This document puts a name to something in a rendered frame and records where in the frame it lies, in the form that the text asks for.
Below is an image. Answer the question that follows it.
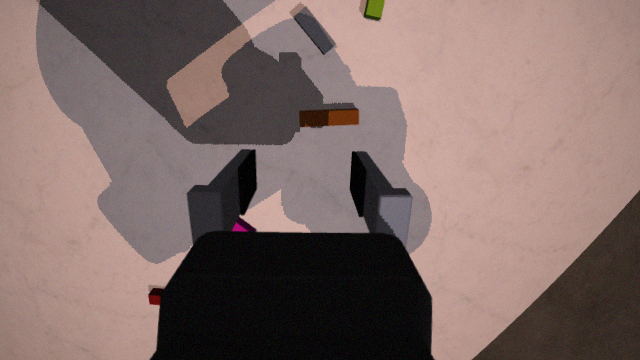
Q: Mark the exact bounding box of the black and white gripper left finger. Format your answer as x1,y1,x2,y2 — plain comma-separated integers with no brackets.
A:
187,149,257,245

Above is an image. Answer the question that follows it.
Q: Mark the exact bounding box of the orange rectangular bar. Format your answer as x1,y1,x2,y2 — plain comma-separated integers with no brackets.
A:
299,108,359,127

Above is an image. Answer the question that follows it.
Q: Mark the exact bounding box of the magenta rod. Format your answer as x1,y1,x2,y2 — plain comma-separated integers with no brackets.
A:
232,217,256,231

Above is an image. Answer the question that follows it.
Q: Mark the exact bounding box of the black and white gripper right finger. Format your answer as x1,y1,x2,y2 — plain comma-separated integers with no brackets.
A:
350,151,413,248

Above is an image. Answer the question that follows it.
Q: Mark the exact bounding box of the lime green rod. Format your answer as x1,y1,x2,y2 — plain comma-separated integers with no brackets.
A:
363,0,385,20

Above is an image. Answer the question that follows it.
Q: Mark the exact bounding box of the dark grey rectangular block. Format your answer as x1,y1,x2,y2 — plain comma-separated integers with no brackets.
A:
294,7,336,55

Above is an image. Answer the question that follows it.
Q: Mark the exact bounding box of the dark red rod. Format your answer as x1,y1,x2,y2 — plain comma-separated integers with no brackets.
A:
148,288,163,305

